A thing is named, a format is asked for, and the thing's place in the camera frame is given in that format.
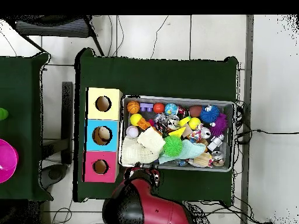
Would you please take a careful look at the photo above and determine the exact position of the cream cloth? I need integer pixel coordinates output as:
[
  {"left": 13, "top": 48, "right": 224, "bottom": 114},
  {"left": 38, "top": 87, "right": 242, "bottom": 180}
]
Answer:
[{"left": 120, "top": 127, "right": 166, "bottom": 165}]

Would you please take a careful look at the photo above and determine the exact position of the mint green cloth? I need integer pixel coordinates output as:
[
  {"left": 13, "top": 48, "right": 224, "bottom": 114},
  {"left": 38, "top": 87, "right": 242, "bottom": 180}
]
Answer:
[{"left": 158, "top": 139, "right": 207, "bottom": 165}]

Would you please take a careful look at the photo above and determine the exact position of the wooden box with three holes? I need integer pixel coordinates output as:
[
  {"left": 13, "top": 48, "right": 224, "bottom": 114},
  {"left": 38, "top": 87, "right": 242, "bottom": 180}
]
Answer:
[{"left": 82, "top": 87, "right": 124, "bottom": 183}]

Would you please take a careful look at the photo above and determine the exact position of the silver mesh bin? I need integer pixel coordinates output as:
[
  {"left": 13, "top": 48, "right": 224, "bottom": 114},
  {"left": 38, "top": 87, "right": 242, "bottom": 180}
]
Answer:
[{"left": 118, "top": 94, "right": 235, "bottom": 173}]

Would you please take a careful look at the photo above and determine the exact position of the yellow ball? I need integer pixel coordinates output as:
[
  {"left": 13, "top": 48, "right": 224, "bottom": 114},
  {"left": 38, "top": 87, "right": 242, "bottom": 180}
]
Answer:
[{"left": 130, "top": 113, "right": 143, "bottom": 127}]

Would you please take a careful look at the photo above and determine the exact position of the small orange ball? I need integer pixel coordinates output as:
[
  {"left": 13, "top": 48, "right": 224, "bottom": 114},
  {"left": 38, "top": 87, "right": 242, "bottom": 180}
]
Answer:
[{"left": 153, "top": 102, "right": 166, "bottom": 114}]

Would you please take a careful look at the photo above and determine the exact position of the white toy baseball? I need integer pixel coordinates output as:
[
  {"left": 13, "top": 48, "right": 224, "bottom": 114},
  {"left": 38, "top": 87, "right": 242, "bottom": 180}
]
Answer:
[{"left": 126, "top": 125, "right": 140, "bottom": 139}]

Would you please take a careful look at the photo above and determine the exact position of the orange toy basketball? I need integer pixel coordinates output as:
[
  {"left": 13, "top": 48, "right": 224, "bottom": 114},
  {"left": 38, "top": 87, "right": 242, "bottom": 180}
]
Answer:
[{"left": 126, "top": 100, "right": 140, "bottom": 114}]

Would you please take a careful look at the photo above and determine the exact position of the blue globe ball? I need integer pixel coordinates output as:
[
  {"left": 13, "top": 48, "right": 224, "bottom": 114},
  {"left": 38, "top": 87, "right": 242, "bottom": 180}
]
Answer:
[{"left": 165, "top": 103, "right": 179, "bottom": 116}]

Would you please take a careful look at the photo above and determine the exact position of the green spiky ball with eyes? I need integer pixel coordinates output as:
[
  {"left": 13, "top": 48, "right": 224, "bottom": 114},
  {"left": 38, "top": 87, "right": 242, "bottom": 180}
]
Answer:
[{"left": 162, "top": 135, "right": 183, "bottom": 157}]

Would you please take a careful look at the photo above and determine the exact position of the blue spiky ball with eye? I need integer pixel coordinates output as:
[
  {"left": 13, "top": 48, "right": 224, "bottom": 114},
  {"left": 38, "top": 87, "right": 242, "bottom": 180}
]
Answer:
[{"left": 200, "top": 104, "right": 221, "bottom": 124}]

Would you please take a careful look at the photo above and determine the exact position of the purple spiky ball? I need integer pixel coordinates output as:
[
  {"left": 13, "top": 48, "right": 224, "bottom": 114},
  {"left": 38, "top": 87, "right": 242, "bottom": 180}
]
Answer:
[{"left": 210, "top": 113, "right": 228, "bottom": 137}]

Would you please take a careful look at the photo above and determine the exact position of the dark grey floor base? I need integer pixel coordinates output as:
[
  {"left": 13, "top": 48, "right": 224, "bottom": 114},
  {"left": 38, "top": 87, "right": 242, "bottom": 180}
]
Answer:
[{"left": 39, "top": 163, "right": 68, "bottom": 190}]

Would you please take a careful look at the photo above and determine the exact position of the dark green side table cloth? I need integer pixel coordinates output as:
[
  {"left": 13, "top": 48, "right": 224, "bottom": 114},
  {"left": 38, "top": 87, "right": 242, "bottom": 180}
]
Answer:
[{"left": 0, "top": 52, "right": 53, "bottom": 201}]

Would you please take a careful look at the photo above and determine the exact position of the black chair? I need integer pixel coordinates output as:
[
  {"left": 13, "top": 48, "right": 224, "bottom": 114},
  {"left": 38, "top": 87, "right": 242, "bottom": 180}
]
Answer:
[{"left": 4, "top": 15, "right": 105, "bottom": 57}]

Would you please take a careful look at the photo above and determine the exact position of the magenta bowl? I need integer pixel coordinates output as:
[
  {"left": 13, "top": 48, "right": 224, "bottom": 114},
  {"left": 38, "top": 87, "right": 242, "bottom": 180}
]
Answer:
[{"left": 0, "top": 138, "right": 19, "bottom": 184}]

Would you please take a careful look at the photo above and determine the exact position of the black floor cable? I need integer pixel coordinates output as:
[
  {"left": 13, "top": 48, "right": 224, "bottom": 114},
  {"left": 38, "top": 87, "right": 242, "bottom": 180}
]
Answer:
[{"left": 235, "top": 129, "right": 299, "bottom": 144}]

